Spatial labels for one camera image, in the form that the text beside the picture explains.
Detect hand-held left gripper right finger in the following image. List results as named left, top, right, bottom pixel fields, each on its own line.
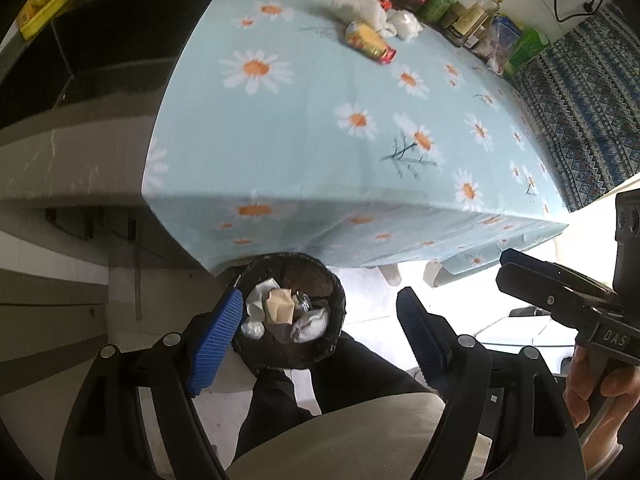
left=396, top=286, right=586, bottom=480

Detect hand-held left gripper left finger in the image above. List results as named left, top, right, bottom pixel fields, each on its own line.
left=55, top=290, right=244, bottom=480

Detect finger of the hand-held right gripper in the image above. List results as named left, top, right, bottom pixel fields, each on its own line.
left=497, top=262, right=623, bottom=331
left=500, top=249, right=616, bottom=296

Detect crushed white paper cup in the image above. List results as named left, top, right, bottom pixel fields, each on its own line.
left=245, top=277, right=281, bottom=321

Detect brown paper bag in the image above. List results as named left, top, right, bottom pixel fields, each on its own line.
left=265, top=287, right=296, bottom=325

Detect silver foil wrapper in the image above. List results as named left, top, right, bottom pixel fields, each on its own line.
left=290, top=307, right=331, bottom=343

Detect black bagged trash bin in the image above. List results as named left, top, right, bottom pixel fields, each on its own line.
left=231, top=252, right=347, bottom=372

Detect person's right forearm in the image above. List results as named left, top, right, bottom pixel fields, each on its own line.
left=582, top=427, right=626, bottom=478

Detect person's right hand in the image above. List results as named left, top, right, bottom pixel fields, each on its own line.
left=564, top=345, right=640, bottom=431

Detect person's black pants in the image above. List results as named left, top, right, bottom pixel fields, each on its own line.
left=235, top=330, right=436, bottom=461

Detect person's beige shirt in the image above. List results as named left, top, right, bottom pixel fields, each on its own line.
left=225, top=390, right=496, bottom=480

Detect blue patterned cloth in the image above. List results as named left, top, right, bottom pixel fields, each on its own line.
left=510, top=2, right=640, bottom=213

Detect green carton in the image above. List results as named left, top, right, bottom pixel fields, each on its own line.
left=502, top=27, right=551, bottom=78

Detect blue daisy tablecloth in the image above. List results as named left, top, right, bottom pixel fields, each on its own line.
left=142, top=0, right=571, bottom=288

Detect yellow snack can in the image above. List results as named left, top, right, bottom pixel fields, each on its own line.
left=345, top=20, right=397, bottom=65

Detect crumpled white tissue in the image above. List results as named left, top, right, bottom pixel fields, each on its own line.
left=320, top=0, right=396, bottom=38

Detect black kitchen sink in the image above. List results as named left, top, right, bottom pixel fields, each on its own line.
left=50, top=0, right=221, bottom=108

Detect yellow dish soap bottle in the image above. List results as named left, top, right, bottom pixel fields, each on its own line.
left=17, top=0, right=71, bottom=38

